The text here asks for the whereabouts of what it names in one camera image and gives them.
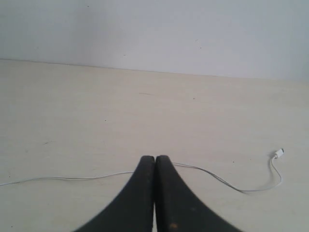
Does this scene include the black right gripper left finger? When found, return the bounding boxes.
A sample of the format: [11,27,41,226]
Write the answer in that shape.
[77,156,155,232]

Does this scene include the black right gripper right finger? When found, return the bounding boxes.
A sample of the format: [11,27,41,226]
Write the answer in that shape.
[155,155,239,232]

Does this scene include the white wired earphones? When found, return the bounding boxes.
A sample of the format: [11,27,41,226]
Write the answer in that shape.
[0,148,285,193]

